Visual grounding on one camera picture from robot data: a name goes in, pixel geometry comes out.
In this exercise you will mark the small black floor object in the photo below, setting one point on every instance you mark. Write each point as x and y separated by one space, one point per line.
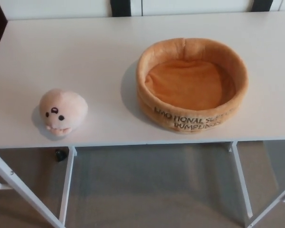
60 155

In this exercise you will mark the orange round plush basket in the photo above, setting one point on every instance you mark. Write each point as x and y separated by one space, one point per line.
187 85

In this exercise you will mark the black rectangular panel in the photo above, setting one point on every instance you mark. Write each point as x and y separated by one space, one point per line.
264 5
121 8

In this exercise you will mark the pale pink dumpling plush toy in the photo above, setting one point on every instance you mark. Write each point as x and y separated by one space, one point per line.
66 107

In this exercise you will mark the white table leg frame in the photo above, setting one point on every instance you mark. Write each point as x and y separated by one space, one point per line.
66 185
242 185

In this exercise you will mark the white cabinet front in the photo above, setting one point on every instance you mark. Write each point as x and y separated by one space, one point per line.
192 7

